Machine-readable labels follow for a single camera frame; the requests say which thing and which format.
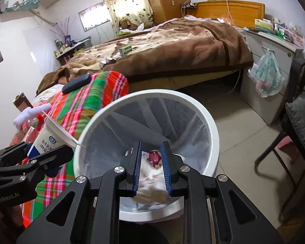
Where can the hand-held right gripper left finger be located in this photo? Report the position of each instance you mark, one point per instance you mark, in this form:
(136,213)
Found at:
(136,172)

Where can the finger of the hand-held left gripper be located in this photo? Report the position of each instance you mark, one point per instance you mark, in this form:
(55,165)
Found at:
(56,156)
(13,155)

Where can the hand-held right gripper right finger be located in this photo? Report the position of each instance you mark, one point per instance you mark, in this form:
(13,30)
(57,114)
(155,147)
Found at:
(166,172)

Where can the purple white milk carton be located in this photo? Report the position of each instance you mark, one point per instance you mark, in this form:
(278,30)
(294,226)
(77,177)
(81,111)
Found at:
(152,178)

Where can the red cartoon drink can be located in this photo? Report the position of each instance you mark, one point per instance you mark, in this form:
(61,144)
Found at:
(156,158)

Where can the white yogurt cup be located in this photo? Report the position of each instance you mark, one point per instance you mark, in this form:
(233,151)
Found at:
(48,137)

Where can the white foam fruit net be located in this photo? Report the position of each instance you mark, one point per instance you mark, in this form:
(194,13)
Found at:
(25,115)

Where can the white trash bin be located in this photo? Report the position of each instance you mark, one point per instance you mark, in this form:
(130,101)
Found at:
(208,137)

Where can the floral bed sheet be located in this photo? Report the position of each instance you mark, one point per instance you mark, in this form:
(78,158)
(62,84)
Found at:
(44,95)

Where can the black glasses case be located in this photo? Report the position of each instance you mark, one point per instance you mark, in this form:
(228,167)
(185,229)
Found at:
(76,83)

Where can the plaid tablecloth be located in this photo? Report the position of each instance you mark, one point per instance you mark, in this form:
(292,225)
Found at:
(99,91)

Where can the cluttered desk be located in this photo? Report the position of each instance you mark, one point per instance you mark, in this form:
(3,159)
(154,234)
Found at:
(71,49)

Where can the small metal object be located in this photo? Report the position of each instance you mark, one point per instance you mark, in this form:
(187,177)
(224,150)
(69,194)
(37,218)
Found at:
(108,62)

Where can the small green box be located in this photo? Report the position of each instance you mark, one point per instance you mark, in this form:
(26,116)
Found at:
(125,50)

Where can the brown blanket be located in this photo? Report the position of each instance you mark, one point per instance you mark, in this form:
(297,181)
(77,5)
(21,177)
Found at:
(167,45)

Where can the vase with purple branches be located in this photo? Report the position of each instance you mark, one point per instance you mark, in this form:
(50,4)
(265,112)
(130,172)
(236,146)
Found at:
(65,28)

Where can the white air conditioner pipe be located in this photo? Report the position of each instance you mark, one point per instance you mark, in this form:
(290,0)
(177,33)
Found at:
(44,19)

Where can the clear plastic bag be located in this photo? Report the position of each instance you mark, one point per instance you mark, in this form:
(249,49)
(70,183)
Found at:
(266,76)

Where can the window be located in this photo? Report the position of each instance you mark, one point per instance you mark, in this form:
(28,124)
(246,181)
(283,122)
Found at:
(94,16)

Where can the black chair with grey cushion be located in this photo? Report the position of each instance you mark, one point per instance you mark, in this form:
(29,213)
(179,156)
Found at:
(299,106)

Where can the brown teddy bear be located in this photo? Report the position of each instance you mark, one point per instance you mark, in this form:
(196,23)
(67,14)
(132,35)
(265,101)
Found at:
(127,23)

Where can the grey nightstand cabinet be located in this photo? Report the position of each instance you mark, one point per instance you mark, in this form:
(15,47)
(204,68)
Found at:
(256,43)

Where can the power strip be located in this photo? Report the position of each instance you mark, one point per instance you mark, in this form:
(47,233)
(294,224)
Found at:
(190,4)

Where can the patterned curtain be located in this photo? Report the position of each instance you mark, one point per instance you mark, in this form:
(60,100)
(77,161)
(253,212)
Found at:
(124,0)

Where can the wooden bed headboard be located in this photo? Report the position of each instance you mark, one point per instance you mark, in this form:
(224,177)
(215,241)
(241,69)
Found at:
(238,12)

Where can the stack of medicine boxes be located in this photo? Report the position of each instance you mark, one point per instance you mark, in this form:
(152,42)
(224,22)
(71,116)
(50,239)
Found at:
(264,25)

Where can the wall air conditioner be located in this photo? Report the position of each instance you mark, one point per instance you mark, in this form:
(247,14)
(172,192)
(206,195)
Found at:
(18,2)

